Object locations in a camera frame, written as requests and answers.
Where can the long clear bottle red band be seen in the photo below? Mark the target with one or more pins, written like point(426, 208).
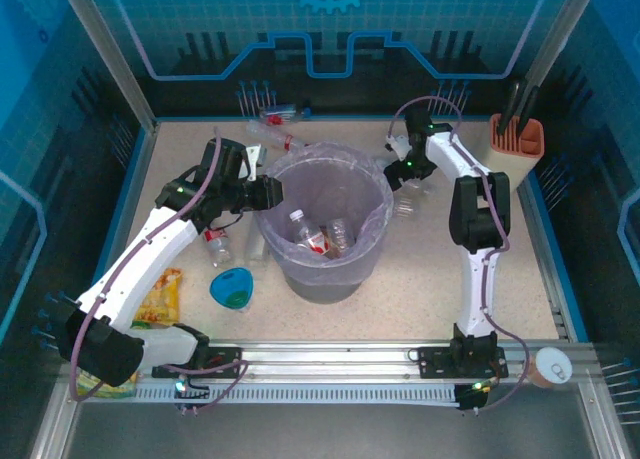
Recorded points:
point(270, 135)

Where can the blue rounded plastic container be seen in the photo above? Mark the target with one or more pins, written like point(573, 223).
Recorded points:
point(230, 286)

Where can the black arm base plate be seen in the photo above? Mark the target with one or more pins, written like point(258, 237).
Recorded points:
point(435, 364)
point(220, 364)

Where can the clear bottle blue cap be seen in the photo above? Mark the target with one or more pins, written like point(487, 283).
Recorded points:
point(280, 114)

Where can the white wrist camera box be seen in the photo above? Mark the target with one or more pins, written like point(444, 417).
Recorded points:
point(398, 146)
point(255, 159)

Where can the plain clear plastic bottle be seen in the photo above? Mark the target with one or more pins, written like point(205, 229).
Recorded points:
point(341, 231)

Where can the aluminium frame post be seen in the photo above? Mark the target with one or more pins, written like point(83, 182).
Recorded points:
point(112, 54)
point(561, 29)

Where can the aluminium mounting rail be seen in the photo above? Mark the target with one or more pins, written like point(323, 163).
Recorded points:
point(325, 364)

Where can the yellow snack packet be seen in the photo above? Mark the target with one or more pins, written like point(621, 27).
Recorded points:
point(160, 299)

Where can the small black controller box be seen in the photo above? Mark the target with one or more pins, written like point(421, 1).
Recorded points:
point(192, 394)
point(472, 399)

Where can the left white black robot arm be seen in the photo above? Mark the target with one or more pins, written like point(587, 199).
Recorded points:
point(150, 259)

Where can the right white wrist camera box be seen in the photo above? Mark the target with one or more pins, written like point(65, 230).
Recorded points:
point(398, 146)

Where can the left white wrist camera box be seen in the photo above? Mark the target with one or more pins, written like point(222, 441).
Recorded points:
point(255, 159)

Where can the grey round trash bin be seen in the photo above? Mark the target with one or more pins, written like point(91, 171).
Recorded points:
point(325, 294)

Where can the brown tin can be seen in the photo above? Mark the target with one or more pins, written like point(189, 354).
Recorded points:
point(550, 369)

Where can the beige knife block orange top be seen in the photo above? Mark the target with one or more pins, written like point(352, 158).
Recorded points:
point(525, 139)

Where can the purple translucent bin liner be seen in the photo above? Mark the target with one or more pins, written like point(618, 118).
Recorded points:
point(372, 219)

